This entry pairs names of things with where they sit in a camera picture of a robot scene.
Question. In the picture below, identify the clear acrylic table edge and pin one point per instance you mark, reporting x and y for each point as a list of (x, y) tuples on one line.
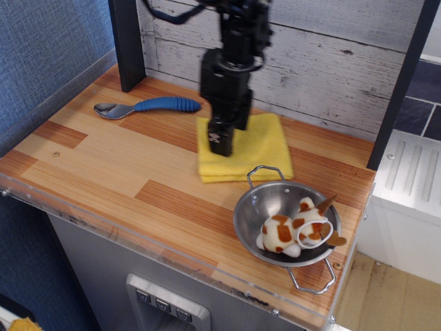
[(241, 291)]

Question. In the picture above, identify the grey dispenser button panel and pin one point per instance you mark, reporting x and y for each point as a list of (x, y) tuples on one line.
[(157, 308)]

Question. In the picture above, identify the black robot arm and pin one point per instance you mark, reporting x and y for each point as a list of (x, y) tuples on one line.
[(244, 34)]

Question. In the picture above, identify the dark left frame post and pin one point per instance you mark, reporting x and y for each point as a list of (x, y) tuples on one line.
[(127, 41)]

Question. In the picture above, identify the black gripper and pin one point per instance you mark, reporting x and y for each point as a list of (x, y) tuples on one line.
[(230, 98)]

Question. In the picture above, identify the dark right frame post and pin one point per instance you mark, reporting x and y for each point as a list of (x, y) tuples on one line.
[(416, 46)]

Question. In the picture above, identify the white brown plush toy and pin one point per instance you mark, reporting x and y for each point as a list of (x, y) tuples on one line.
[(308, 229)]

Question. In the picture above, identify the yellow towel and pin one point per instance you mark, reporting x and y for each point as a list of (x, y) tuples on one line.
[(263, 143)]

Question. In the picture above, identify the yellow object bottom corner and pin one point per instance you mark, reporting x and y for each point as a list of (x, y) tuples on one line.
[(24, 325)]

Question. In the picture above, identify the dark frame post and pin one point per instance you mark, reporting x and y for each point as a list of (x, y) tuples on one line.
[(416, 46), (127, 41)]

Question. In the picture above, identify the steel bowl with handles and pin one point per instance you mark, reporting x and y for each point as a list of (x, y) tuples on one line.
[(281, 197)]

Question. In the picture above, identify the blue handled metal spoon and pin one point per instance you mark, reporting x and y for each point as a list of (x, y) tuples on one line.
[(116, 111)]

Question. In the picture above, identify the white ribbed sink unit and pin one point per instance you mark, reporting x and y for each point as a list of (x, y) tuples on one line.
[(402, 219)]

